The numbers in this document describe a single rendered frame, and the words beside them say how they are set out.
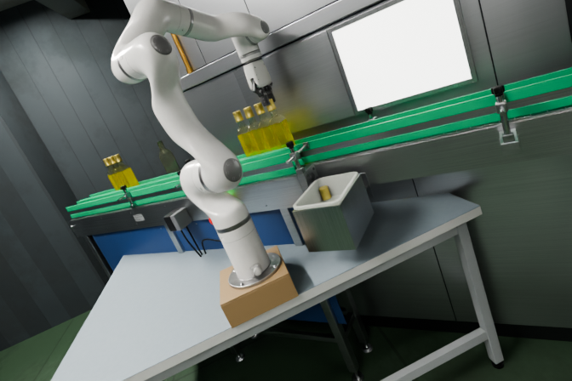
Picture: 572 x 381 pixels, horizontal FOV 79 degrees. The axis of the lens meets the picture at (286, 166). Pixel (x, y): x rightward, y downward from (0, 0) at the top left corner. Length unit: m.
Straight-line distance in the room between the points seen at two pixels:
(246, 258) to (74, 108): 3.14
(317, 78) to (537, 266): 1.10
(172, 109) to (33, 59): 3.18
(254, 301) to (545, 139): 0.96
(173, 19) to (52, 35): 3.00
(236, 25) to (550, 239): 1.35
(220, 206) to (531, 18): 1.09
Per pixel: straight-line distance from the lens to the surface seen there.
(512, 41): 1.33
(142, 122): 3.87
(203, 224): 1.73
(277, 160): 1.30
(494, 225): 1.56
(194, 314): 1.38
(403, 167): 1.23
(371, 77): 1.35
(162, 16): 1.14
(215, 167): 1.02
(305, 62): 1.43
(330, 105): 1.42
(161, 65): 1.00
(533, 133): 1.18
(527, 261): 1.65
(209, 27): 1.25
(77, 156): 4.07
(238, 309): 1.17
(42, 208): 3.85
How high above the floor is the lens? 1.41
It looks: 15 degrees down
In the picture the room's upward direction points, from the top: 22 degrees counter-clockwise
